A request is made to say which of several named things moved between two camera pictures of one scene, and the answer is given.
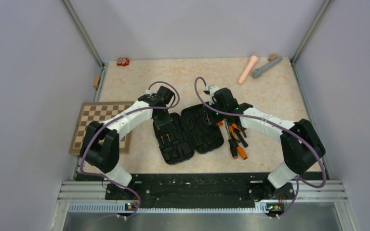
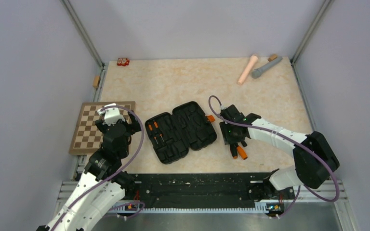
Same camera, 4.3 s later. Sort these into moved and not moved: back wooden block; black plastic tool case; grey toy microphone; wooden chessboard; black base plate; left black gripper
Moved: black plastic tool case; left black gripper
Not moved: grey toy microphone; black base plate; back wooden block; wooden chessboard
